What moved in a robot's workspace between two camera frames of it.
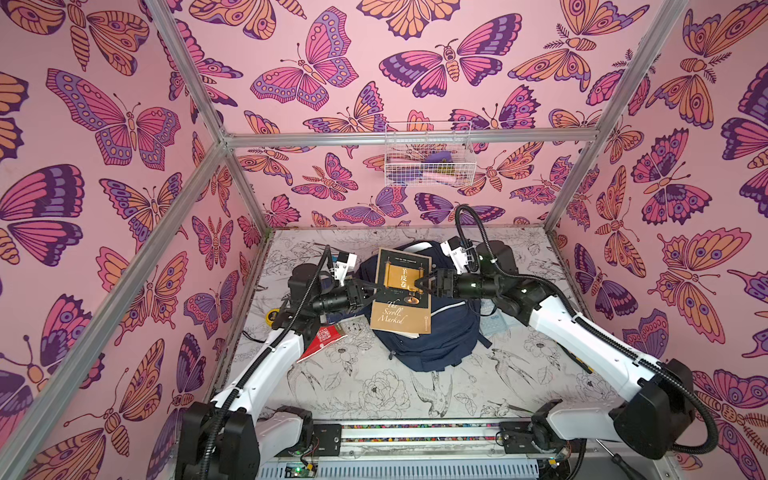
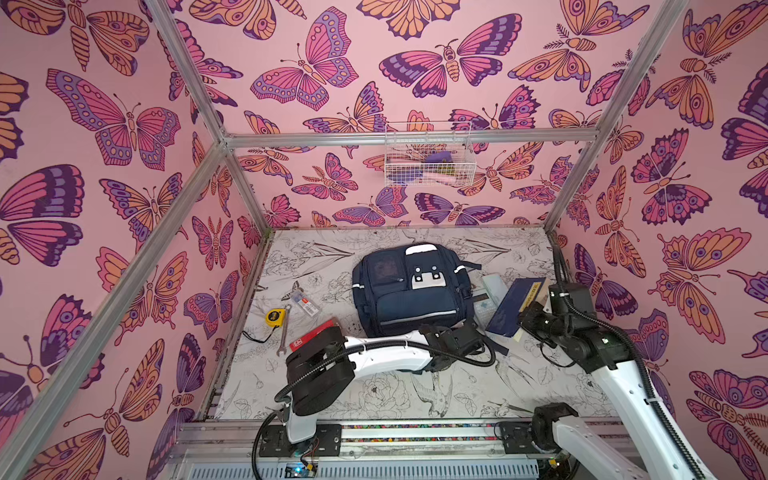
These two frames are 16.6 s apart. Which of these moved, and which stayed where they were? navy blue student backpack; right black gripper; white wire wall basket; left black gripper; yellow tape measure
Moved: left black gripper; right black gripper; navy blue student backpack
Stayed: yellow tape measure; white wire wall basket
